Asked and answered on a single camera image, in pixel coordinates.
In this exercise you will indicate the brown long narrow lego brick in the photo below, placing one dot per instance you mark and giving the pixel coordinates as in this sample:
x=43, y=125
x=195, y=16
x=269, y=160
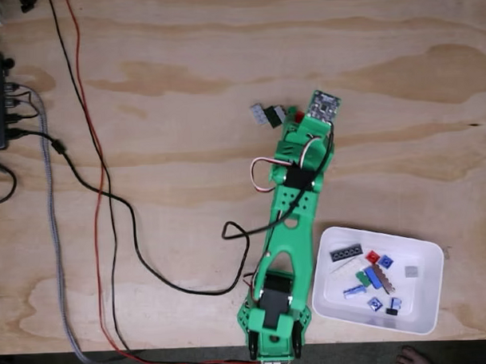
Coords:
x=384, y=280

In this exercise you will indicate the red long lego brick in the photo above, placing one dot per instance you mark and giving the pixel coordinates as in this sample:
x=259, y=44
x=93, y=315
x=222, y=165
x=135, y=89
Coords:
x=299, y=117

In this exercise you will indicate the green long lego brick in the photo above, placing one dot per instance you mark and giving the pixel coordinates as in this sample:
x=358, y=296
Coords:
x=362, y=278

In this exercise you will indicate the black round knob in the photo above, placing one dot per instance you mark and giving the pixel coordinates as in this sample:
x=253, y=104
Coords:
x=8, y=62

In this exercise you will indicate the dark green lego brick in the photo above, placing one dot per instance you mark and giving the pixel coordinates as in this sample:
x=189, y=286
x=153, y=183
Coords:
x=270, y=117

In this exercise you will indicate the small pale blue lego piece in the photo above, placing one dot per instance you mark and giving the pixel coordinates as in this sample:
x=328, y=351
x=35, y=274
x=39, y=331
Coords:
x=395, y=303

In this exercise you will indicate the small grey lego brick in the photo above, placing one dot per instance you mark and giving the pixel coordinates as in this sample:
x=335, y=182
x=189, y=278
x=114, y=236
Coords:
x=410, y=272

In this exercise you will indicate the small black lego brick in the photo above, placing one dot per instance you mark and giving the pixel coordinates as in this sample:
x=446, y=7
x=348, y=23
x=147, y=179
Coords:
x=392, y=311

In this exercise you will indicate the black camera circuit board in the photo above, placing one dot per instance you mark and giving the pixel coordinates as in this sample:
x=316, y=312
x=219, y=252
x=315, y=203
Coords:
x=324, y=107

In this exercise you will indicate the person's foot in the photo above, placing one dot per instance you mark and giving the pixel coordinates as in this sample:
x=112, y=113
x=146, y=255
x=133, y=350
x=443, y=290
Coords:
x=411, y=358

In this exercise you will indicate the light grey lego brick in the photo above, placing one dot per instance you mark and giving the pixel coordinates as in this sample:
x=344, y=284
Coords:
x=258, y=113

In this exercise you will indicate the blue long narrow lego brick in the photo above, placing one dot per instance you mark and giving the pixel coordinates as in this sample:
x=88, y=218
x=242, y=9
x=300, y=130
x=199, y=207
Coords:
x=374, y=277

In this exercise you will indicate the white plastic bin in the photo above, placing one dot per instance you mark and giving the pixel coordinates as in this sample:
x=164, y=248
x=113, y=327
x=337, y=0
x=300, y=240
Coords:
x=423, y=303

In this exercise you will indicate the small black object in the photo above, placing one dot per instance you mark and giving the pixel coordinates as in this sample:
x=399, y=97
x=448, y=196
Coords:
x=27, y=3

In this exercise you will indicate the red square lego brick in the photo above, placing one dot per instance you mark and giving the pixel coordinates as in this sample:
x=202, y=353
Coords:
x=372, y=256

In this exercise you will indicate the dark grey lego plate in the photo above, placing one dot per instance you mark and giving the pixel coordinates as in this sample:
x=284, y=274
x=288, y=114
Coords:
x=346, y=253

